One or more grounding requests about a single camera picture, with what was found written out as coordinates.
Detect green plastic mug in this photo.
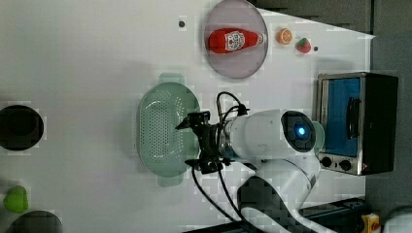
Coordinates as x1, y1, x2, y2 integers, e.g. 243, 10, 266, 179
313, 121, 325, 154

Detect silver toaster oven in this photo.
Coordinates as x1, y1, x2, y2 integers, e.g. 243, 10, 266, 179
317, 72, 398, 176

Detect grey round plate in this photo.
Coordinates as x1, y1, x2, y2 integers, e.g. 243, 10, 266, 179
203, 0, 268, 79

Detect red ketchup bottle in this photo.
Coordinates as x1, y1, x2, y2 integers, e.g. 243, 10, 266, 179
207, 28, 267, 54

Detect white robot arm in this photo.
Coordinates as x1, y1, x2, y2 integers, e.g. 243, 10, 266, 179
176, 110, 336, 233

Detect green toy pepper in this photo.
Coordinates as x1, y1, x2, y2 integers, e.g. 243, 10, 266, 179
3, 185, 28, 213

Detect toy orange slice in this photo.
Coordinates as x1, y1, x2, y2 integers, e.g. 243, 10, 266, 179
276, 28, 292, 45

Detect toy strawberry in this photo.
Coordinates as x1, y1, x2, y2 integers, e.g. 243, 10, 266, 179
295, 38, 312, 53

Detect dark grey bowl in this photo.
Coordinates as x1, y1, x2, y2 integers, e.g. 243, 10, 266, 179
6, 211, 64, 233

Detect green plastic strainer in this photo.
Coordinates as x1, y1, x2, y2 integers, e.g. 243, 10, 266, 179
137, 73, 199, 187

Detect black round bowl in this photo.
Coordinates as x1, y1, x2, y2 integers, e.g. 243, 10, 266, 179
0, 105, 44, 150

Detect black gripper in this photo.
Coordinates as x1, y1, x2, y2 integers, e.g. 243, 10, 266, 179
176, 111, 231, 174

